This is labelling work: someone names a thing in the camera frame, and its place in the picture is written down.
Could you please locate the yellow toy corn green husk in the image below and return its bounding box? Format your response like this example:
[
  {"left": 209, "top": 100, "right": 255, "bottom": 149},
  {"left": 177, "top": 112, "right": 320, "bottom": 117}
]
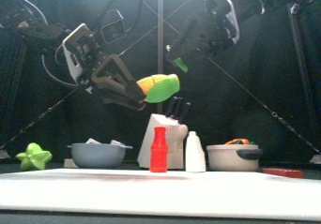
[{"left": 136, "top": 73, "right": 182, "bottom": 104}]

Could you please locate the red toy salmon block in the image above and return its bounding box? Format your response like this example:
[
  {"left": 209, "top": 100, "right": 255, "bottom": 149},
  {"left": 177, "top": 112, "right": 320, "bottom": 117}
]
[{"left": 263, "top": 167, "right": 305, "bottom": 179}]

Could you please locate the white toy knife block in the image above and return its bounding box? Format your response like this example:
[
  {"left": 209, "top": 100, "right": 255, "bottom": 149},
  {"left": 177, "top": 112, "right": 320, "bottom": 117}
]
[{"left": 137, "top": 112, "right": 190, "bottom": 171}]

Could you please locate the grey toy pot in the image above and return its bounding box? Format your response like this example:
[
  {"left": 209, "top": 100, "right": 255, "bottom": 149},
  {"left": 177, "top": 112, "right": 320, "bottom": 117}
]
[{"left": 67, "top": 142, "right": 134, "bottom": 169}]

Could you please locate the red toy ketchup bottle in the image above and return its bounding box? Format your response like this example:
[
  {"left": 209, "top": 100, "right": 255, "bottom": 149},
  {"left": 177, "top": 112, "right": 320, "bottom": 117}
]
[{"left": 150, "top": 126, "right": 170, "bottom": 173}]

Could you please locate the white toy bottle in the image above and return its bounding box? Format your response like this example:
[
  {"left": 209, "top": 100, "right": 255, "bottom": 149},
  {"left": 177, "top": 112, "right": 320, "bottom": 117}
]
[{"left": 185, "top": 130, "right": 208, "bottom": 173}]

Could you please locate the green toy star fruit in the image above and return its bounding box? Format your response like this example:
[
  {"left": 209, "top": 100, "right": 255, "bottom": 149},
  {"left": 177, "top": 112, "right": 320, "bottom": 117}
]
[{"left": 15, "top": 142, "right": 54, "bottom": 172}]

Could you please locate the orange toy food piece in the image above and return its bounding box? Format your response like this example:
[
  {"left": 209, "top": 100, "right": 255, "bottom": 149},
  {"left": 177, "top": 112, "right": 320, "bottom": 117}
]
[{"left": 225, "top": 138, "right": 252, "bottom": 146}]

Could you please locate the vertical metal frame pole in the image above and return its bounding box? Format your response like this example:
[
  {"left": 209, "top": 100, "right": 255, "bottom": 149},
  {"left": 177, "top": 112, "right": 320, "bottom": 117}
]
[{"left": 157, "top": 0, "right": 165, "bottom": 115}]

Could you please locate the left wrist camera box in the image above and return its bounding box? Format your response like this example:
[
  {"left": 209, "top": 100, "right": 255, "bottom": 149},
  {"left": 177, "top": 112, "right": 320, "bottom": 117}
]
[{"left": 100, "top": 9, "right": 129, "bottom": 45}]

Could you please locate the black toy knife handle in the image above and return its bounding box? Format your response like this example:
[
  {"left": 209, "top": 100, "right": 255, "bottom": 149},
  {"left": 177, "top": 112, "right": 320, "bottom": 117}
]
[
  {"left": 172, "top": 97, "right": 185, "bottom": 120},
  {"left": 165, "top": 96, "right": 180, "bottom": 118},
  {"left": 177, "top": 101, "right": 193, "bottom": 125}
]

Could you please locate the black metal frame post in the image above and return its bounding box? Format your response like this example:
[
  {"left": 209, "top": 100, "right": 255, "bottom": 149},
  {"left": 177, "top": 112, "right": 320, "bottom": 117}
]
[{"left": 288, "top": 1, "right": 321, "bottom": 142}]

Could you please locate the beige toy pot dark handle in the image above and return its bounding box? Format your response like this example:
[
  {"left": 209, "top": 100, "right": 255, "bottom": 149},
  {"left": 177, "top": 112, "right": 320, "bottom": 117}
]
[{"left": 207, "top": 143, "right": 265, "bottom": 172}]

